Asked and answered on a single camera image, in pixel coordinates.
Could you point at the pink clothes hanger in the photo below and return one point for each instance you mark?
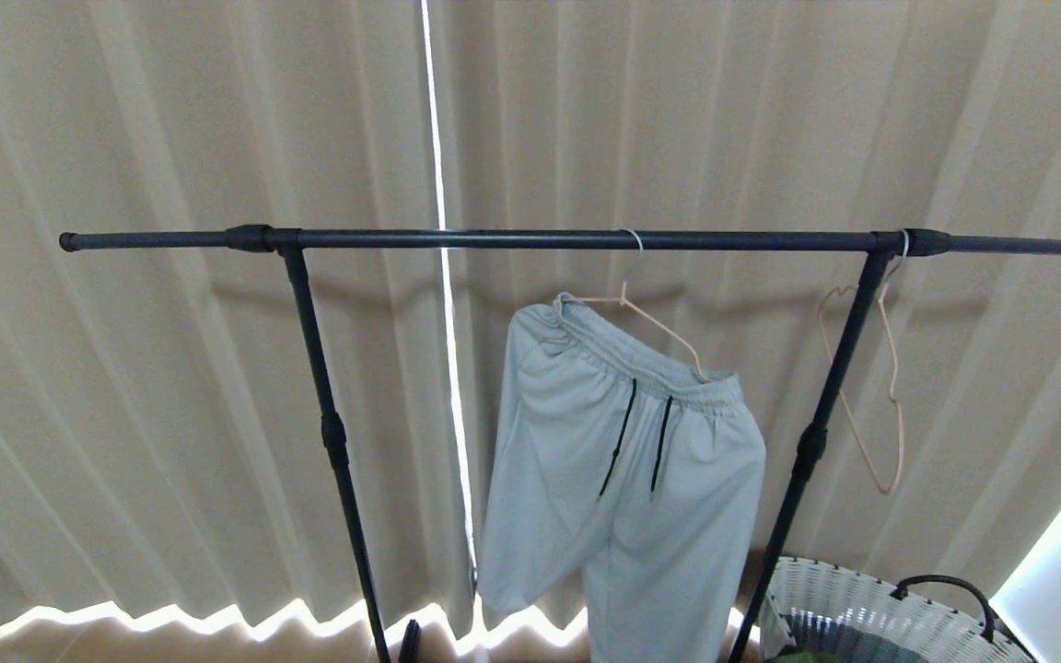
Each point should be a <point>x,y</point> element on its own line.
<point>904,247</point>
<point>623,296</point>

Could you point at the beige curtain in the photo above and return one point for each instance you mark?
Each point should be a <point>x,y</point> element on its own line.
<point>171,138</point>

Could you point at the black clothes rack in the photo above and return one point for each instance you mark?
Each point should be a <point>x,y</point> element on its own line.
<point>540,239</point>

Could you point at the pale grey shorts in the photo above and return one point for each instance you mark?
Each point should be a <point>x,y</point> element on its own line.
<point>604,479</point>

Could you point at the white laundry basket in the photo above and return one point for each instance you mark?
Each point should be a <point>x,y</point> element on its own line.
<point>853,599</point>

